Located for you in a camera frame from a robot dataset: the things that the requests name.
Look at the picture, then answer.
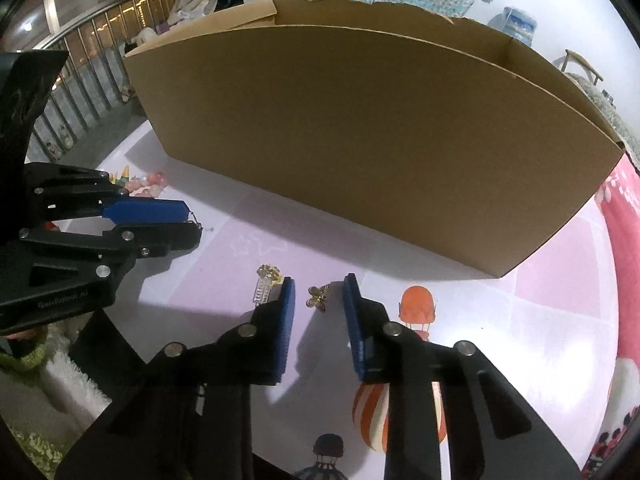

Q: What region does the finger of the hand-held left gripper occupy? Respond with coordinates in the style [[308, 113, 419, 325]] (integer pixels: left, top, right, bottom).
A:
[[25, 162, 190, 223], [0, 222, 202, 333]]

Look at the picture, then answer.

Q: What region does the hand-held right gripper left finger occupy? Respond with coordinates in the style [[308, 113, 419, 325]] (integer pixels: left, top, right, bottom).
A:
[[54, 276, 297, 480]]

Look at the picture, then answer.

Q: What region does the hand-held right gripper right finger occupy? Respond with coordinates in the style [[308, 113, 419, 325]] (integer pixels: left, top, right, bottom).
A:
[[345, 273, 583, 480]]

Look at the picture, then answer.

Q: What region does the thin metal earring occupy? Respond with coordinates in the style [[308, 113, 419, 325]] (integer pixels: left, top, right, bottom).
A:
[[187, 211, 217, 234]]

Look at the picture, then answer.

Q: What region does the gold butterfly brooch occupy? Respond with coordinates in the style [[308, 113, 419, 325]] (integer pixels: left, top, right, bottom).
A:
[[307, 284, 332, 312]]

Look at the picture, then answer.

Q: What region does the brown cardboard box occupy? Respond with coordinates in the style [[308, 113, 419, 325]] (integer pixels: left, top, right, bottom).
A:
[[122, 0, 626, 278]]

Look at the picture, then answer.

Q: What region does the silver rhinestone hair clip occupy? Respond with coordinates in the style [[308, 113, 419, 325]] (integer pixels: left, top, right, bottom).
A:
[[251, 264, 283, 307]]

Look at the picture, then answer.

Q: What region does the pink printed tablecloth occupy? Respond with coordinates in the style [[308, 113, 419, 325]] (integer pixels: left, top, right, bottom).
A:
[[95, 115, 640, 480]]

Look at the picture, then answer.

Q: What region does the metal railing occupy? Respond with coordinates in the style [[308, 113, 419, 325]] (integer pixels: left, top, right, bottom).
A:
[[25, 0, 176, 161]]

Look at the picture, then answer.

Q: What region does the shaggy floral rug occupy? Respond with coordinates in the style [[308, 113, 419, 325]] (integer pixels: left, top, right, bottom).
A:
[[0, 325, 113, 480]]

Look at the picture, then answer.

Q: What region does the blue water jug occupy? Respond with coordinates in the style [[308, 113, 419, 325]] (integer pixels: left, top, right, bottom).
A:
[[487, 6, 538, 47]]

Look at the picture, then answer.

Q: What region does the wooden chair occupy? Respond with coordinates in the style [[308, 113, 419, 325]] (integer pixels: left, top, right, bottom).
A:
[[559, 49, 604, 86]]

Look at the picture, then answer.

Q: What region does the pink and orange bead bracelet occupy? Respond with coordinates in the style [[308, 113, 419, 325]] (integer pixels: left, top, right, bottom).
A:
[[122, 171, 167, 197]]

